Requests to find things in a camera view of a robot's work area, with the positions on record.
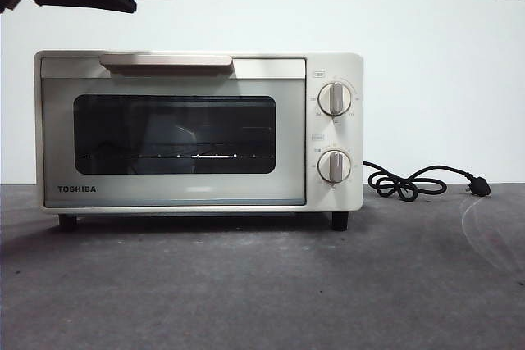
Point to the cream Toshiba toaster oven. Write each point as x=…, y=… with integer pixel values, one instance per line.
x=352, y=137

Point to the cream oven dial knob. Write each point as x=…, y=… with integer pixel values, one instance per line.
x=335, y=166
x=335, y=98

